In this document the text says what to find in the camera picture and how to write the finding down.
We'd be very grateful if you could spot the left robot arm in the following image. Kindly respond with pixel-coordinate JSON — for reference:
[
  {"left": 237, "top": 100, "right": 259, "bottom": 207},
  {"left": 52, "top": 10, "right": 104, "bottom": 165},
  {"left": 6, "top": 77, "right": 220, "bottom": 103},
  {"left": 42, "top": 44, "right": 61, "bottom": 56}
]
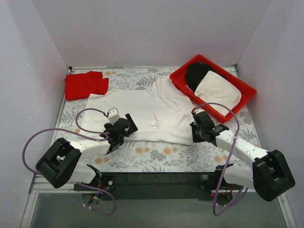
[{"left": 36, "top": 114, "right": 138, "bottom": 190}]

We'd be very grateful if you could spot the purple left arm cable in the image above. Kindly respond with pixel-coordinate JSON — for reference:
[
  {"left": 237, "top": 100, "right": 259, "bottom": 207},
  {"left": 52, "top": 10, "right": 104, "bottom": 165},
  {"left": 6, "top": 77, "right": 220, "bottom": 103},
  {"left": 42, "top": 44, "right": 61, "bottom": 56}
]
[{"left": 22, "top": 108, "right": 117, "bottom": 216}]

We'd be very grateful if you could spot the white t shirt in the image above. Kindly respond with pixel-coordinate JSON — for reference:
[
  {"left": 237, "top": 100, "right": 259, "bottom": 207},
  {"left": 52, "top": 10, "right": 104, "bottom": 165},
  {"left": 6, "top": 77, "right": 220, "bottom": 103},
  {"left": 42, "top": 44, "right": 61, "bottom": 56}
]
[{"left": 80, "top": 77, "right": 194, "bottom": 145}]

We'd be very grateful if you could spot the red folded t shirt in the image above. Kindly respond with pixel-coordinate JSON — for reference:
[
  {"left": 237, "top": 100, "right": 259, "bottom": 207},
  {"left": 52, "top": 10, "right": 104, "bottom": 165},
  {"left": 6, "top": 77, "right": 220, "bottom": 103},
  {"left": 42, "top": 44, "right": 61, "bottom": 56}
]
[{"left": 65, "top": 71, "right": 109, "bottom": 101}]

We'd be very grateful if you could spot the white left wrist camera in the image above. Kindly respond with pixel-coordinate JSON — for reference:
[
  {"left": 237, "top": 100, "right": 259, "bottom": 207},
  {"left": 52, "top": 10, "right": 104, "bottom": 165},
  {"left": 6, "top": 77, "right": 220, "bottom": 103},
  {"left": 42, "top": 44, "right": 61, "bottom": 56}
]
[{"left": 107, "top": 107, "right": 120, "bottom": 125}]

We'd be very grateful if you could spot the cream folded t shirt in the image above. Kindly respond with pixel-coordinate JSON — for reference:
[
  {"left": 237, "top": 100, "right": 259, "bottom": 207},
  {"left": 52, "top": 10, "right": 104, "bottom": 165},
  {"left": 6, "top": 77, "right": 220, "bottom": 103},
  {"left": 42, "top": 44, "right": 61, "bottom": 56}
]
[{"left": 194, "top": 71, "right": 242, "bottom": 110}]

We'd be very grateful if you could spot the black t shirt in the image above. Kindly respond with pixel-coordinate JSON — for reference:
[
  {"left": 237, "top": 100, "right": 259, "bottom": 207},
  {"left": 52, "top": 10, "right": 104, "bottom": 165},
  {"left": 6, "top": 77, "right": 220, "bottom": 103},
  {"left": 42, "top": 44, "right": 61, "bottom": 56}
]
[{"left": 185, "top": 62, "right": 216, "bottom": 92}]

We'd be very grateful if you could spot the red plastic bin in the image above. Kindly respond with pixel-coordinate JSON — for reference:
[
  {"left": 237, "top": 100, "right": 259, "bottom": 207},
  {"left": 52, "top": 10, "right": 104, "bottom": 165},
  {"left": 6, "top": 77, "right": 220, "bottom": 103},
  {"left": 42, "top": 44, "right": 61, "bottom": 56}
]
[{"left": 170, "top": 54, "right": 257, "bottom": 124}]

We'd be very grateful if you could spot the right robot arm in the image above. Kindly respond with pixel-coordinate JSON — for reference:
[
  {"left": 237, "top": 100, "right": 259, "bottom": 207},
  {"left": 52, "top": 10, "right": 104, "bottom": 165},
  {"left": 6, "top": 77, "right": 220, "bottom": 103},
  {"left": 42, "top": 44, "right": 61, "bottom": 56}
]
[{"left": 190, "top": 109, "right": 295, "bottom": 202}]

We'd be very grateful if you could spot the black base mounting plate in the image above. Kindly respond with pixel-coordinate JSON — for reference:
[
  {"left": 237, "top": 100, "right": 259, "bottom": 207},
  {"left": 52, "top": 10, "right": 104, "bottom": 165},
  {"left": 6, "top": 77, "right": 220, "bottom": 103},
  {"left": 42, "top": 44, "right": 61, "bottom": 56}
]
[{"left": 73, "top": 172, "right": 243, "bottom": 200}]

